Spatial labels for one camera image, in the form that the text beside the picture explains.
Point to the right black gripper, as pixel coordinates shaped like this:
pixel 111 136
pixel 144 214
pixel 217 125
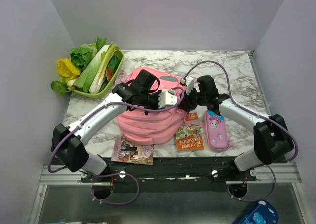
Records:
pixel 183 104

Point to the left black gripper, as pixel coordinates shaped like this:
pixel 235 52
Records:
pixel 156 107

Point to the pink school backpack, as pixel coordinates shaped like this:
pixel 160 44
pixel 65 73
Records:
pixel 153 128

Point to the pink cartoon pencil case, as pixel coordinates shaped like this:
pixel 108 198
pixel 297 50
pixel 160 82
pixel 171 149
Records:
pixel 216 132

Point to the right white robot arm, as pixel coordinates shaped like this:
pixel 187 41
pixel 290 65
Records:
pixel 271 138

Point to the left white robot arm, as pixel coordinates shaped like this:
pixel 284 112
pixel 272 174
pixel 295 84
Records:
pixel 69 142

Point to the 78-storey treehouse book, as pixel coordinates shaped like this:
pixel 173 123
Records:
pixel 189 135

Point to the green vegetable tray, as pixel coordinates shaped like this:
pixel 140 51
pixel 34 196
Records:
pixel 106 86

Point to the pink illustrated storybook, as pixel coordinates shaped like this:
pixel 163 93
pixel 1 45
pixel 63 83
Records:
pixel 127 152

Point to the white napa cabbage toy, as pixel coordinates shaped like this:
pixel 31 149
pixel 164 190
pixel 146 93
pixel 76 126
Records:
pixel 100 69

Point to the green lettuce toy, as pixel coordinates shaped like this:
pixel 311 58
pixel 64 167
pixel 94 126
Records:
pixel 81 56

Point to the yellow flower toy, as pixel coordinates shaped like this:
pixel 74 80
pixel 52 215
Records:
pixel 66 68

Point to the blue shark pencil case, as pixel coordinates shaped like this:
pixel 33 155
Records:
pixel 260 212

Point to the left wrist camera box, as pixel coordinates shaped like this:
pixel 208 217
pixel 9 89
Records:
pixel 167 98

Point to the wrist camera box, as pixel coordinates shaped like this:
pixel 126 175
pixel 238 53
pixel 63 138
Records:
pixel 167 98
pixel 188 82

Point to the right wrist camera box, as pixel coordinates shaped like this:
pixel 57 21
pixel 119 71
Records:
pixel 188 82

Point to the black mounting base rail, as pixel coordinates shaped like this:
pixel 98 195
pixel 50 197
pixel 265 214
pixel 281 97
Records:
pixel 170 174

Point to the aluminium frame rail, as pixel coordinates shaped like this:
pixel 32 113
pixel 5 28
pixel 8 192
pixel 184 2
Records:
pixel 62 177

